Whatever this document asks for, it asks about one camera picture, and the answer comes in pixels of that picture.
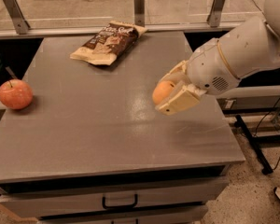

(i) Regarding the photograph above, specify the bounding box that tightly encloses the lower grey drawer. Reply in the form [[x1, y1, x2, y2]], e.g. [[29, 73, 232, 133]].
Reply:
[[37, 205, 208, 224]]

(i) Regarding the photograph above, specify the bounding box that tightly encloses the left metal bracket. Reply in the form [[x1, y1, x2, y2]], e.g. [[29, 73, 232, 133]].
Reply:
[[3, 0, 30, 35]]

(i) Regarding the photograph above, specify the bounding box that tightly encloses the black metal stand leg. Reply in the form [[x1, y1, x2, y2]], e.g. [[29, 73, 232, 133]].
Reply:
[[234, 115, 280, 175]]

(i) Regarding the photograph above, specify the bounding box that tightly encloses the metal bracket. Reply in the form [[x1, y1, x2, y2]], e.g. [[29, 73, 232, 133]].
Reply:
[[133, 0, 145, 26], [207, 0, 226, 27], [3, 0, 30, 35]]

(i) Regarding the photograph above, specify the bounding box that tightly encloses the red apple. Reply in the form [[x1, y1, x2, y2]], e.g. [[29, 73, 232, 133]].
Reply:
[[0, 79, 33, 110]]

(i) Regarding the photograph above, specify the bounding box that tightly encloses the orange fruit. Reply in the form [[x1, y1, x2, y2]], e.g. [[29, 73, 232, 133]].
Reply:
[[152, 81, 175, 105]]

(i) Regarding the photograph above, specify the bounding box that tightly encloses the right metal bracket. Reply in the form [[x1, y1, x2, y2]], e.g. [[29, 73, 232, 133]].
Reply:
[[207, 0, 226, 27]]

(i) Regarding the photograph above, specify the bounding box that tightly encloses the grey drawer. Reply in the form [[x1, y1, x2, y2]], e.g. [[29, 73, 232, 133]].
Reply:
[[0, 176, 229, 217], [37, 205, 208, 224]]

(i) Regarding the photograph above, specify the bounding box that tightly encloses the upper grey drawer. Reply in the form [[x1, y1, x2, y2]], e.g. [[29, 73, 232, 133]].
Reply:
[[0, 176, 229, 217]]

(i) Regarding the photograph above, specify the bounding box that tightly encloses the middle metal bracket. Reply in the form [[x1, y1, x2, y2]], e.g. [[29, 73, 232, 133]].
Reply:
[[133, 0, 145, 26]]

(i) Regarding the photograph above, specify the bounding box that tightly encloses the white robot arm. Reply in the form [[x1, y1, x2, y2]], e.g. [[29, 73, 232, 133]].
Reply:
[[152, 0, 280, 115]]

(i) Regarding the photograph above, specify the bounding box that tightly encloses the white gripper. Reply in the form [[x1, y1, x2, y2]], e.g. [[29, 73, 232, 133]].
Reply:
[[155, 38, 240, 115]]

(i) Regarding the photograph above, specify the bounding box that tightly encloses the brown chip bag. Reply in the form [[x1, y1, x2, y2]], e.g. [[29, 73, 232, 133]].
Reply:
[[70, 21, 147, 65]]

